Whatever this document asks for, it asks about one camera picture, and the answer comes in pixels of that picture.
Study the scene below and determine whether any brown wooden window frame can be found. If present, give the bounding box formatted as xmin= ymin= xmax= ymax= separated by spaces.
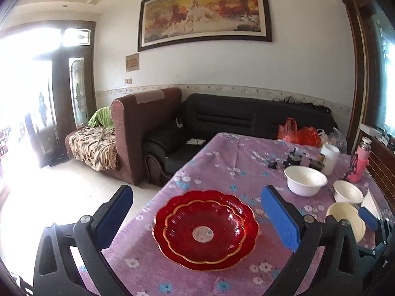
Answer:
xmin=339 ymin=0 xmax=395 ymax=161

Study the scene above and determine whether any clear plastic bag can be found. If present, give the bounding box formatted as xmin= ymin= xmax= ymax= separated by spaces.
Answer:
xmin=316 ymin=127 xmax=348 ymax=155

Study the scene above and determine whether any black electronic device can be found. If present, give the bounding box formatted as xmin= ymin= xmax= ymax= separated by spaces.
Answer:
xmin=286 ymin=148 xmax=305 ymax=168

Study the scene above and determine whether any black leather sofa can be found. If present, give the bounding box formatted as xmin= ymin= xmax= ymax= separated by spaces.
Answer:
xmin=142 ymin=93 xmax=338 ymax=185

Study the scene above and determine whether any brown wooden glass door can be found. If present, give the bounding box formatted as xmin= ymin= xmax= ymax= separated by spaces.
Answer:
xmin=46 ymin=20 xmax=97 ymax=167

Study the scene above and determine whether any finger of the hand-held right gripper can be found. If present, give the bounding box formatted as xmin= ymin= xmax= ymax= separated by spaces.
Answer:
xmin=358 ymin=206 xmax=395 ymax=253

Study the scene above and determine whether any brown and black device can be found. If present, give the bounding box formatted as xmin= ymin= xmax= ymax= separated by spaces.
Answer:
xmin=309 ymin=153 xmax=325 ymax=171

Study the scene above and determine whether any purple floral tablecloth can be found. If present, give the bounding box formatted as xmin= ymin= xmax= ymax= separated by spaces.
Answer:
xmin=77 ymin=132 xmax=386 ymax=296

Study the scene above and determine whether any large red scalloped plate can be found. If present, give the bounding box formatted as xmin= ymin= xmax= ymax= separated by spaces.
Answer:
xmin=152 ymin=190 xmax=260 ymax=272

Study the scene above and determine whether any small wall plaque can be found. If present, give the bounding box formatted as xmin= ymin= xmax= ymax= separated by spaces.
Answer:
xmin=125 ymin=53 xmax=140 ymax=73

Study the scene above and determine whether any pink thermos bottle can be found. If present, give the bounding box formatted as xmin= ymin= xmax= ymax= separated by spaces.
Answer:
xmin=347 ymin=136 xmax=372 ymax=183

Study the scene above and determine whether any large white bowl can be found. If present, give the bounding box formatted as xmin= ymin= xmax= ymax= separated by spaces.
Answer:
xmin=284 ymin=166 xmax=328 ymax=197

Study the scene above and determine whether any white plastic cup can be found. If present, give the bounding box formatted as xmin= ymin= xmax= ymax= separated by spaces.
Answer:
xmin=320 ymin=144 xmax=340 ymax=176

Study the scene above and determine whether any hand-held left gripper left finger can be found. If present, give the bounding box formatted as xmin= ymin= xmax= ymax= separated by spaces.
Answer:
xmin=32 ymin=185 xmax=134 ymax=296

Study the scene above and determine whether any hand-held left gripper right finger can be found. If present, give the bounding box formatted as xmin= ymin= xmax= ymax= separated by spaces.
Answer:
xmin=261 ymin=185 xmax=363 ymax=296

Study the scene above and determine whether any orange plastic bag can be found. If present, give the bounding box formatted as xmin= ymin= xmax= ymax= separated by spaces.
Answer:
xmin=277 ymin=118 xmax=321 ymax=148

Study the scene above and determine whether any patterned beige blanket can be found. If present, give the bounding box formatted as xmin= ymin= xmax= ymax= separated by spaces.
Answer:
xmin=68 ymin=125 xmax=119 ymax=171

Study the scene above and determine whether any brown fabric sofa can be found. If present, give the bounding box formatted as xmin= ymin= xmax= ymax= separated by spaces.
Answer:
xmin=65 ymin=87 xmax=182 ymax=185

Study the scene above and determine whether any framed horse painting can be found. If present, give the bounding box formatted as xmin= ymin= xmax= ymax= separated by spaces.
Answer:
xmin=137 ymin=0 xmax=273 ymax=52

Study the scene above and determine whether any green cloth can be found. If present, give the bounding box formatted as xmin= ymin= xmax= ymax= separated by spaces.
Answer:
xmin=88 ymin=106 xmax=115 ymax=130

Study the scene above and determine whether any small red gold-rimmed plate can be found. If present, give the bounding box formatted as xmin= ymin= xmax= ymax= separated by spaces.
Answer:
xmin=163 ymin=199 xmax=248 ymax=262

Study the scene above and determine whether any dark brown bag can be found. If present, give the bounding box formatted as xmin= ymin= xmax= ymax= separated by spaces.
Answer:
xmin=145 ymin=156 xmax=173 ymax=187

